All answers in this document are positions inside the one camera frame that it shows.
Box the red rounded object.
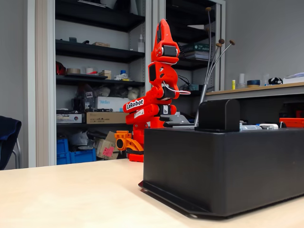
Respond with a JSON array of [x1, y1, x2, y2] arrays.
[[56, 61, 67, 76]]

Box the black tangled cable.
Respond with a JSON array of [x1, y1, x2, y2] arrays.
[[178, 75, 192, 91]]

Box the white printed carton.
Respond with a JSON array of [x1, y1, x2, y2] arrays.
[[56, 113, 83, 124]]

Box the white crumpled bag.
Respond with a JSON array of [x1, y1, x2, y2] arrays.
[[94, 86, 111, 97], [127, 86, 141, 99]]

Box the small wooden box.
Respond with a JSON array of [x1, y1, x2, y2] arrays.
[[98, 69, 112, 80]]

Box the black white plush toy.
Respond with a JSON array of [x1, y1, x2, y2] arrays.
[[268, 77, 284, 86]]

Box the long brown cardboard box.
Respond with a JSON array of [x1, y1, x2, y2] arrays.
[[86, 112, 127, 124]]

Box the cardboard box pink label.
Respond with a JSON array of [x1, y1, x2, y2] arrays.
[[95, 131, 120, 160]]

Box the red display module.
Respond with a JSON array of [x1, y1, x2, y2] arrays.
[[279, 117, 304, 128]]

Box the red table clamp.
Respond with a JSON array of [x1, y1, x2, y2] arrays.
[[128, 153, 145, 163]]

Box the blue plastic crate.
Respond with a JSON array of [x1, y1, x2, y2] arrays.
[[56, 139, 71, 165], [68, 149, 97, 164]]

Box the white Weller box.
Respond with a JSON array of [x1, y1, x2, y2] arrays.
[[95, 96, 130, 113]]

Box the orange table clamp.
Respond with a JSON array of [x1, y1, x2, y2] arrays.
[[114, 130, 145, 152]]

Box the white crumpled cloth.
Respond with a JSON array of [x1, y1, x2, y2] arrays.
[[114, 73, 130, 82]]

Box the grey metal shelf cabinet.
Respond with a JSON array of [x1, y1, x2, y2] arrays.
[[152, 0, 226, 129], [28, 0, 152, 167]]

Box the black rounded post block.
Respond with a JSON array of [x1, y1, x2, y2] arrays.
[[194, 99, 240, 133]]

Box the white servo cable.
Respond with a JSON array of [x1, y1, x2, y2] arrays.
[[163, 82, 192, 95]]

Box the metal chair frame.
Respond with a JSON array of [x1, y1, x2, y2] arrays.
[[11, 138, 23, 169]]

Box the white paper stack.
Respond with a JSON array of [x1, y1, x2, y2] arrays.
[[284, 72, 304, 84]]

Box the wooden office desk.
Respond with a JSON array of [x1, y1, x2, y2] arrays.
[[205, 82, 304, 130]]

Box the grey stacked booklets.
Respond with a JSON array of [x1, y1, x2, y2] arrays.
[[180, 51, 211, 60]]

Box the metal coat stand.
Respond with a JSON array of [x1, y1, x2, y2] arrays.
[[194, 7, 236, 126]]

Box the black probe bracket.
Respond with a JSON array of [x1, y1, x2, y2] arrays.
[[159, 114, 196, 129]]

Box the black task board box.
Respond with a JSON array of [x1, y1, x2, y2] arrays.
[[138, 127, 304, 219]]

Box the silver metal hinge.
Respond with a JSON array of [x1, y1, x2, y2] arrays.
[[239, 123, 263, 132]]

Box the dark office chair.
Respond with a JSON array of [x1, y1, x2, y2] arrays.
[[0, 115, 22, 171]]

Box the white plastic latch handle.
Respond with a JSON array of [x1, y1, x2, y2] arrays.
[[259, 123, 279, 131]]

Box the black machine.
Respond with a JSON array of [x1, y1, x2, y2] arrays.
[[72, 83, 96, 112]]

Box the green book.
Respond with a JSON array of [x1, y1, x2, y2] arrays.
[[180, 43, 211, 52]]

